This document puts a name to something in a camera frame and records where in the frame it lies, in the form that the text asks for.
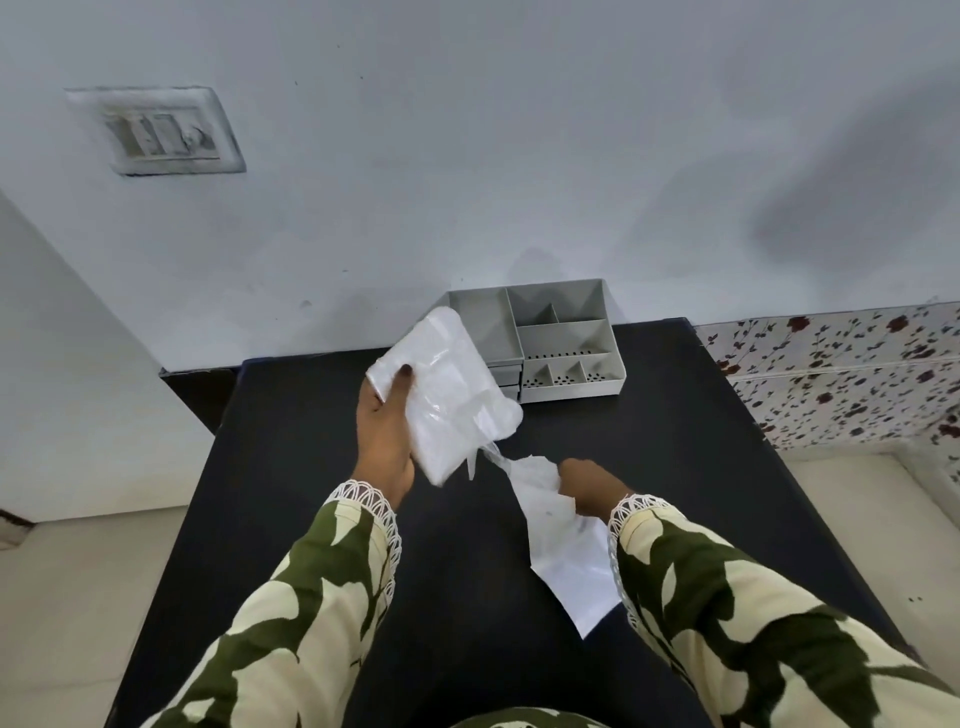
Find person's right hand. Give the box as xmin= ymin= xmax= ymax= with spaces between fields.
xmin=557 ymin=458 xmax=636 ymax=521

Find person's left hand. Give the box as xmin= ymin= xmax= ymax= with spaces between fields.
xmin=353 ymin=363 xmax=418 ymax=513

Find white wall switch plate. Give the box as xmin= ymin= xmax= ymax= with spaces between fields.
xmin=63 ymin=86 xmax=247 ymax=177

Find white packet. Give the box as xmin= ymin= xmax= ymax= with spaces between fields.
xmin=366 ymin=306 xmax=525 ymax=485

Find person's left forearm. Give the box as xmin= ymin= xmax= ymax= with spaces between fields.
xmin=139 ymin=480 xmax=403 ymax=728

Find grey desk organizer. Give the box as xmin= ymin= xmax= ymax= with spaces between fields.
xmin=447 ymin=278 xmax=626 ymax=405

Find torn clear plastic wrapper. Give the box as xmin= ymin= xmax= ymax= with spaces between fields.
xmin=468 ymin=438 xmax=624 ymax=640

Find person's right forearm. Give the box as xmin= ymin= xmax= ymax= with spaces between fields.
xmin=607 ymin=493 xmax=960 ymax=728

